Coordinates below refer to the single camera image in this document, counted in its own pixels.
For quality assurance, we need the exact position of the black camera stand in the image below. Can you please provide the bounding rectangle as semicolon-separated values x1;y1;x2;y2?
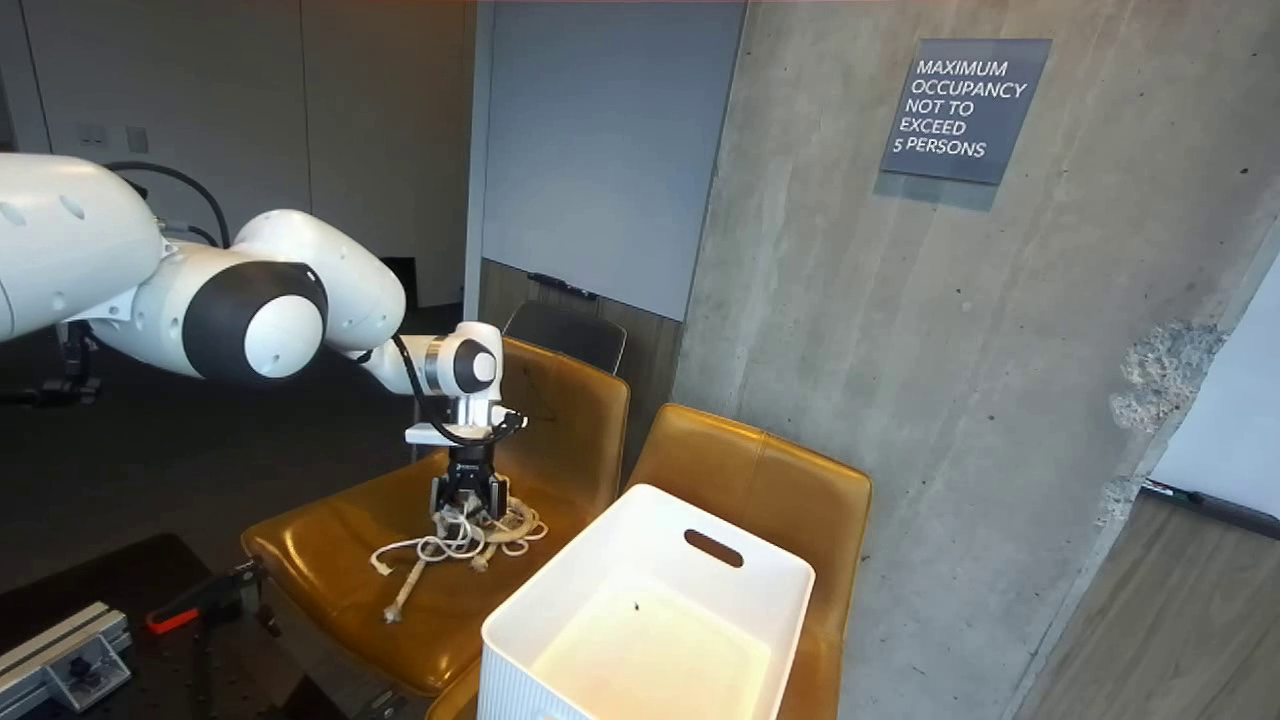
0;322;106;411

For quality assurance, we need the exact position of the aluminium extrusion rail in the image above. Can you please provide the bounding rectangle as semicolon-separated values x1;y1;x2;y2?
0;598;134;720

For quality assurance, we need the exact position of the dark grey chair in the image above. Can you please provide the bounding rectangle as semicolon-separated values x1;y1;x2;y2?
498;298;632;379

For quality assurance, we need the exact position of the mustard yellow moulded chair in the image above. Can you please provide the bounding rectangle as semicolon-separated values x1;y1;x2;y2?
425;401;877;720
236;332;636;701

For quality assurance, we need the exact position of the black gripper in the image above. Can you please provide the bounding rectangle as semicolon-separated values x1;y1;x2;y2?
426;445;510;537

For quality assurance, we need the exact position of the grey occupancy wall sign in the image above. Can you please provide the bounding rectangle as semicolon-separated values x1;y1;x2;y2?
877;37;1057;194

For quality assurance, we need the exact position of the red handled black clamp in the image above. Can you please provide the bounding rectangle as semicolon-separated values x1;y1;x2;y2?
139;556;271;641

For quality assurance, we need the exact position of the smooth white cord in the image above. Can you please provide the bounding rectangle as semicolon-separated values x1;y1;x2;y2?
437;495;556;578

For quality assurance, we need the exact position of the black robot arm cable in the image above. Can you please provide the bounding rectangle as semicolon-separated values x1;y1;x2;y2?
105;155;241;254

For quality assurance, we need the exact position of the frayed white twisted rope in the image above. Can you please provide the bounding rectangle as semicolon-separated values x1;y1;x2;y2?
368;537;450;581

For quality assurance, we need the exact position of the large pale whiteboard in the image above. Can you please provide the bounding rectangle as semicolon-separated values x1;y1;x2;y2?
477;0;749;324

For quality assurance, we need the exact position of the white plastic storage container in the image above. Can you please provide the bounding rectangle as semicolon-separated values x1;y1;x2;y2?
477;479;820;720

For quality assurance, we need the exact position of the braided white cord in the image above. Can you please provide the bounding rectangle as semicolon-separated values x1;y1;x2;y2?
379;551;439;627

